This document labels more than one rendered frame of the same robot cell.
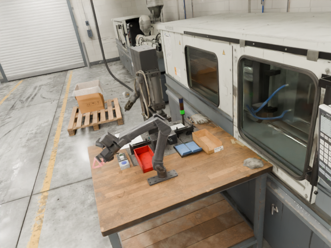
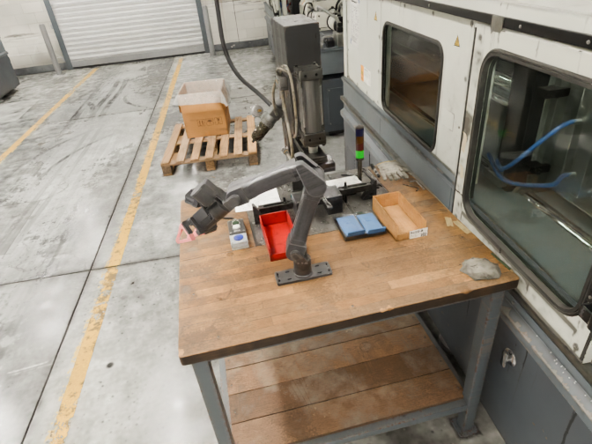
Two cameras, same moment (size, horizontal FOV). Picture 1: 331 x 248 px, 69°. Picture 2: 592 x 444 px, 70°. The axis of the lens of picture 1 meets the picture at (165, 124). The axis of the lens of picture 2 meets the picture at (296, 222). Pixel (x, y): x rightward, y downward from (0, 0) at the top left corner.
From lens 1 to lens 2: 14 cm
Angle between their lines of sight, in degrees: 9
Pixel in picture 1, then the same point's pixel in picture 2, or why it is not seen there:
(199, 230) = (363, 373)
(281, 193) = (529, 332)
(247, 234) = (449, 393)
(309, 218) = (573, 388)
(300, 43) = not seen: outside the picture
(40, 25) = not seen: outside the picture
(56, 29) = not seen: outside the picture
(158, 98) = (314, 123)
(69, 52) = (179, 24)
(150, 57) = (307, 40)
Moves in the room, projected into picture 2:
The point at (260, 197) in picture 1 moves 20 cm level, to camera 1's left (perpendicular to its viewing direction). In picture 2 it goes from (485, 333) to (429, 333)
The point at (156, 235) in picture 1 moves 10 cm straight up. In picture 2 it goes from (287, 370) to (284, 356)
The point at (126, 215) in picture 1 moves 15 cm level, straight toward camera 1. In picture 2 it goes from (227, 334) to (231, 373)
